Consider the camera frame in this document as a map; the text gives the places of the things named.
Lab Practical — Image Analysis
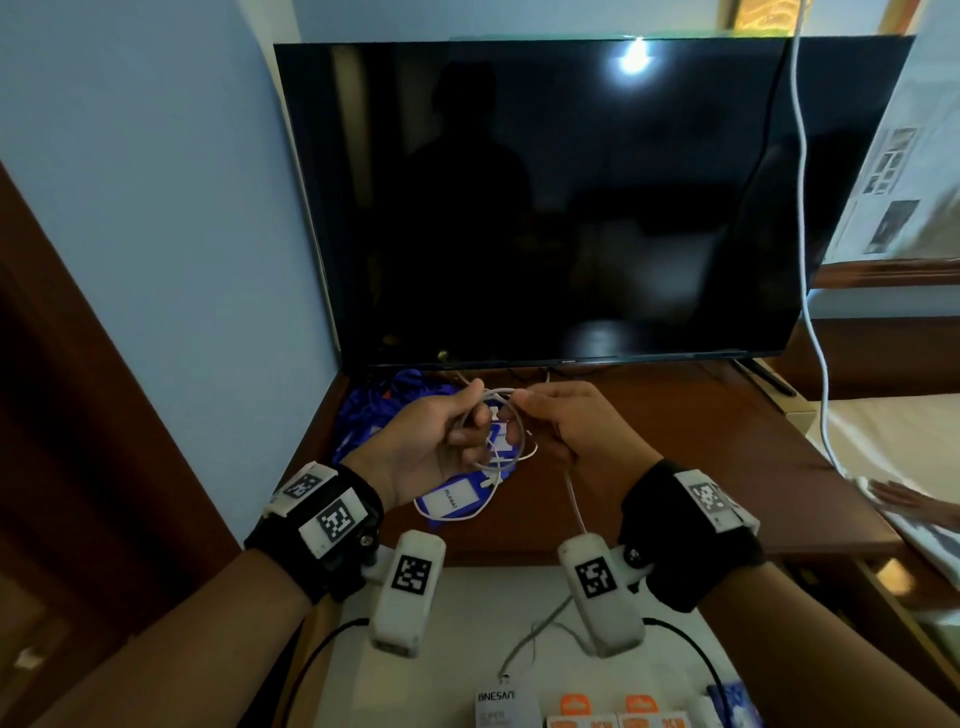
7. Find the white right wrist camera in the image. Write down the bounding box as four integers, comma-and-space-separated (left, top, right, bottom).
557, 532, 654, 660

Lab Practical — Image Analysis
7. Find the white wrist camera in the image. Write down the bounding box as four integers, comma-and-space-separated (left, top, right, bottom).
359, 530, 448, 660
557, 532, 654, 660

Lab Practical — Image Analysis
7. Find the black left camera cable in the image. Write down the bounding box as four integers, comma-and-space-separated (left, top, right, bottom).
281, 616, 373, 728

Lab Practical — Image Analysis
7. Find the white charger box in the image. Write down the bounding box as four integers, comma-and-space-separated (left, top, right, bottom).
473, 680, 543, 728

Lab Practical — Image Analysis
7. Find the wooden drawer with white bottom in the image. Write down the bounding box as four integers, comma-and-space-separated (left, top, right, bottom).
273, 554, 960, 728

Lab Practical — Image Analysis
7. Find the thick white power cable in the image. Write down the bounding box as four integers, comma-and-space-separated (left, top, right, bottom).
787, 0, 849, 478

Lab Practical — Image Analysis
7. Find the person's left forearm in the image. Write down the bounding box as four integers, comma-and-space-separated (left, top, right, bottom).
33, 551, 313, 728

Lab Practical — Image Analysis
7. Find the blue soap packet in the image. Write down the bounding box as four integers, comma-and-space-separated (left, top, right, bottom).
708, 680, 763, 728

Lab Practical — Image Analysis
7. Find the printed newspaper sheet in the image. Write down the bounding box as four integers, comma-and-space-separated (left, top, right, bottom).
821, 0, 960, 265

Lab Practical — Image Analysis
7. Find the black right camera cable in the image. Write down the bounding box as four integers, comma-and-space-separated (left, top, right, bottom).
643, 616, 733, 728

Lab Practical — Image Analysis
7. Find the black camera cable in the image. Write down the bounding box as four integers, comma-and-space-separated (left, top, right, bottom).
281, 616, 373, 728
643, 616, 733, 728

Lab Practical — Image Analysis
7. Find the black wristband with markers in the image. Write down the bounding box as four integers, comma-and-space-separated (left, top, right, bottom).
616, 458, 766, 615
243, 461, 385, 605

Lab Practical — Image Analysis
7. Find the black television stand leg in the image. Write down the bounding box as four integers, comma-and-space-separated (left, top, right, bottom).
734, 357, 798, 399

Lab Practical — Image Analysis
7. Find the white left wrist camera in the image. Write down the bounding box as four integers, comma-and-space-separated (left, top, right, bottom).
359, 530, 448, 660

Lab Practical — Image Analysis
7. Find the person's right hand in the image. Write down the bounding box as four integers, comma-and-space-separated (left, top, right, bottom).
509, 380, 665, 498

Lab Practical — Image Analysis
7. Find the brown wooden side cabinet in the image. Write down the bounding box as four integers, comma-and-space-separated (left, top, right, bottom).
772, 314, 960, 403

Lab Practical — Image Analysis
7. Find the person's right forearm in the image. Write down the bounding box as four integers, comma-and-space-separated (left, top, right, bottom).
697, 562, 960, 728

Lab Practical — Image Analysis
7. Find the person's left hand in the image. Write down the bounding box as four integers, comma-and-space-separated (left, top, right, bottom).
341, 378, 496, 513

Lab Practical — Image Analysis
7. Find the orange charger box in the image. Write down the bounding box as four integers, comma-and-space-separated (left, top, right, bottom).
545, 693, 620, 728
618, 693, 691, 728

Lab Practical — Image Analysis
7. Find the pile of blue ID lanyards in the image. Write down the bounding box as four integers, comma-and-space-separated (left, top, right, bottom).
332, 368, 523, 523

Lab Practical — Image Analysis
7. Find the black television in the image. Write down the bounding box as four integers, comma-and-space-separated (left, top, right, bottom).
273, 33, 916, 373

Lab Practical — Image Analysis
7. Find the white fabric sheet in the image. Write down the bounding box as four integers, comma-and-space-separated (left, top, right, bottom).
821, 393, 960, 590

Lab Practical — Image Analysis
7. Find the black right wristband with markers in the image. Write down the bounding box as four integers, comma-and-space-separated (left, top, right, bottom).
616, 458, 766, 615

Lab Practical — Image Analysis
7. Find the black left wristband with markers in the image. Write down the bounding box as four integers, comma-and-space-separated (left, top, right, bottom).
243, 461, 385, 605

